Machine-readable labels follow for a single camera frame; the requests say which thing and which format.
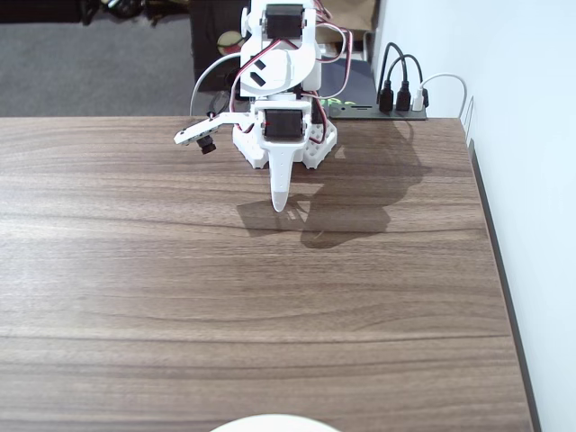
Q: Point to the white round plate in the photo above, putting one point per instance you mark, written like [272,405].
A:
[274,425]

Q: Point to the brown cardboard box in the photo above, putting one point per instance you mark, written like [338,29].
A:
[360,13]

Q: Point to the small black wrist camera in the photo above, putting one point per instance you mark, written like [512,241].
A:
[207,146]

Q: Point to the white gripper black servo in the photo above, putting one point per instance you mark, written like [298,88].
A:
[283,125]

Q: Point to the navy box green lettering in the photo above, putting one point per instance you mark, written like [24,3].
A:
[355,81]

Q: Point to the black cabinet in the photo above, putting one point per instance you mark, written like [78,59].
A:
[202,27]

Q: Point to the white grid robot base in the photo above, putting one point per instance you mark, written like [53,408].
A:
[321,144]

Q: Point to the small round yellow red item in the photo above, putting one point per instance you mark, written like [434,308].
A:
[229,41]

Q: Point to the black furniture base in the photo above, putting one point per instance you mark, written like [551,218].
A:
[88,13]

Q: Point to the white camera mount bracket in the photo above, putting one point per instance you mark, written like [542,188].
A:
[198,130]

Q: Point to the black usb hub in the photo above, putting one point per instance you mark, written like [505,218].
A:
[360,113]

